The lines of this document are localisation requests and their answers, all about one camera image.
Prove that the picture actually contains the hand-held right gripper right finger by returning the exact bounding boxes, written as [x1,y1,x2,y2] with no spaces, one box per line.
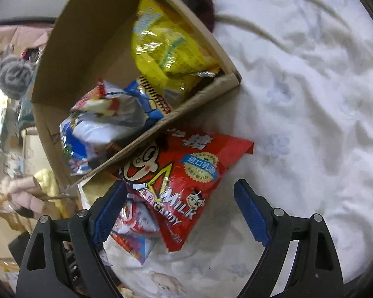
[234,179,344,298]

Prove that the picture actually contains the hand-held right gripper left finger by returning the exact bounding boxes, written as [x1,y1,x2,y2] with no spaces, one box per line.
[15,180,127,298]

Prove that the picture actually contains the white red snack packet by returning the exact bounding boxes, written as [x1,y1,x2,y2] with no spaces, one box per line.
[110,189,160,265]

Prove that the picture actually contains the red candy packet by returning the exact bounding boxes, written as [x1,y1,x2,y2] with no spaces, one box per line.
[120,127,255,253]

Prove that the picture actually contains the white blue striped snack packet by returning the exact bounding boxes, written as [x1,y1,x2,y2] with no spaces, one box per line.
[60,79,150,176]

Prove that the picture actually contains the blue tiger snack packet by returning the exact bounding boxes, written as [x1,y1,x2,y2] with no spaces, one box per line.
[124,76,171,121]

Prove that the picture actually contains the brown cardboard box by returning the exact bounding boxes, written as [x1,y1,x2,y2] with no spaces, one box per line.
[29,0,241,190]

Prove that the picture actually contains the yellow snack packet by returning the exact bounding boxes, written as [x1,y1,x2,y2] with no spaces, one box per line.
[131,0,221,100]

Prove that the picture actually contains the yellow cloth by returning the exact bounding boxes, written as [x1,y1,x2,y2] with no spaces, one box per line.
[34,169,81,221]

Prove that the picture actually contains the pink soft object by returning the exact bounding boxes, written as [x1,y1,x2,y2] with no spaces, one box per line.
[8,177,50,218]

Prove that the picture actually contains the grey tabby cat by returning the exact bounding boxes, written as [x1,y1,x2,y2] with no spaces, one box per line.
[0,45,35,100]

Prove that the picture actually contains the pink curtain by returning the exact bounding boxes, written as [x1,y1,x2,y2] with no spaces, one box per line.
[0,25,55,50]

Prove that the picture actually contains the dark red cloth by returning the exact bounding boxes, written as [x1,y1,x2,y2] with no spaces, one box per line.
[155,0,216,32]

